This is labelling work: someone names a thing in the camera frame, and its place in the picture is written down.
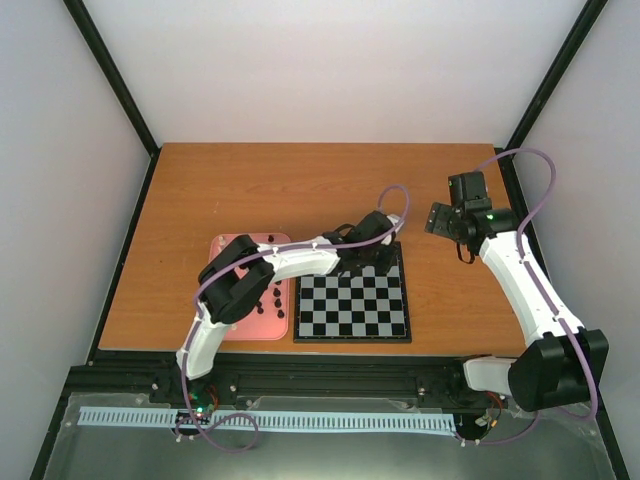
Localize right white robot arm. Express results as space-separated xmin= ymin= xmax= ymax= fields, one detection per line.
xmin=425 ymin=171 xmax=609 ymax=412

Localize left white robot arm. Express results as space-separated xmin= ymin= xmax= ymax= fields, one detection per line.
xmin=172 ymin=210 xmax=406 ymax=403

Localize black white chessboard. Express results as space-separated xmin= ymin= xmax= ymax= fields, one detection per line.
xmin=293 ymin=244 xmax=412 ymax=343

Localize pink plastic tray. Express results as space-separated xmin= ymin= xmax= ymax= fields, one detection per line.
xmin=209 ymin=233 xmax=293 ymax=343

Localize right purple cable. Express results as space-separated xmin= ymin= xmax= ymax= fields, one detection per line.
xmin=453 ymin=147 xmax=600 ymax=447

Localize purple cable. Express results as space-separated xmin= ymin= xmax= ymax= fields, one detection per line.
xmin=453 ymin=147 xmax=600 ymax=447
xmin=174 ymin=184 xmax=413 ymax=451

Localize light blue slotted cable duct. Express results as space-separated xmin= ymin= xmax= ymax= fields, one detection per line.
xmin=77 ymin=406 xmax=456 ymax=436

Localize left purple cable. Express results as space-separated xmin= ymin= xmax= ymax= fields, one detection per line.
xmin=174 ymin=184 xmax=413 ymax=451

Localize black aluminium frame rail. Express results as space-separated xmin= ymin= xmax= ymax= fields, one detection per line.
xmin=64 ymin=349 xmax=599 ymax=401

